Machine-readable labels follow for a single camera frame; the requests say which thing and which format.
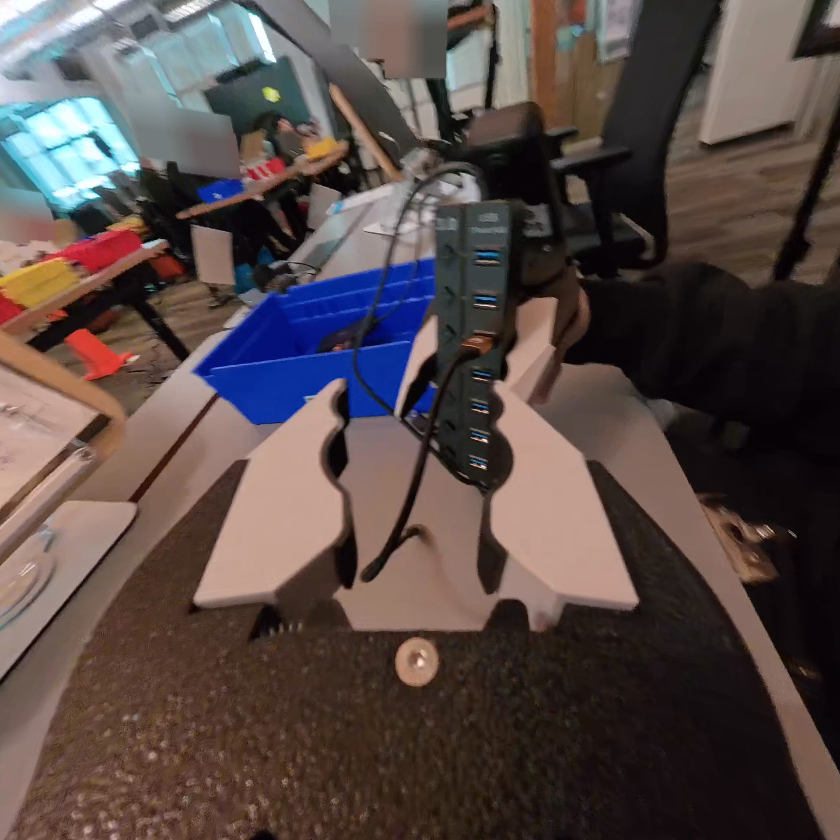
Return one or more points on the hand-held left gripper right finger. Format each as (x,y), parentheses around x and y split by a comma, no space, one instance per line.
(558,525)

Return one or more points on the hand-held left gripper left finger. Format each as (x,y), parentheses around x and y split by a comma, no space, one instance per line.
(275,525)

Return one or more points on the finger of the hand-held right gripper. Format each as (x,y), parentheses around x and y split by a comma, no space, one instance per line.
(535,348)
(417,358)

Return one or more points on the black multi-port usb hub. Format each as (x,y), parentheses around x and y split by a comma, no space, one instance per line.
(482,275)

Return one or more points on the person's right forearm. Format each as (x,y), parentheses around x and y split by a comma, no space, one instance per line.
(722,341)

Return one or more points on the person's right hand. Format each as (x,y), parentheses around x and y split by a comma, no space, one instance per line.
(576,315)

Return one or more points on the black office chair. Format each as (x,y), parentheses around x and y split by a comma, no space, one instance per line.
(643,98)

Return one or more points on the blue plastic bin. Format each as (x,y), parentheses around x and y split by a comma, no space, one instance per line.
(275,380)

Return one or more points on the person's dark clothed body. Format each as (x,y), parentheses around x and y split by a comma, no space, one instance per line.
(787,472)

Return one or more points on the orange cone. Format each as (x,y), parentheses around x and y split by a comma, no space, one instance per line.
(92,351)

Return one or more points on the wooden document holder with sheet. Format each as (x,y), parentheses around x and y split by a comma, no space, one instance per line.
(39,407)

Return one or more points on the dark board with yellow sticker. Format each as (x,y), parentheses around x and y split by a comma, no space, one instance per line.
(249,105)

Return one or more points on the black tripod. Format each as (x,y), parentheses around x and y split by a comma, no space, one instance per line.
(797,243)

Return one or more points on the wooden table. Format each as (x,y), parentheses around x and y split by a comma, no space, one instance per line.
(98,279)

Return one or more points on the red plastic bins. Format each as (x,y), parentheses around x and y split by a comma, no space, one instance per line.
(98,249)

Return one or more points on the yellow plastic bins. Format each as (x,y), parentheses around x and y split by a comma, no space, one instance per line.
(39,282)

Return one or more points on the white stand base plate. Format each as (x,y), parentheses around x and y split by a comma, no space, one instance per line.
(85,544)

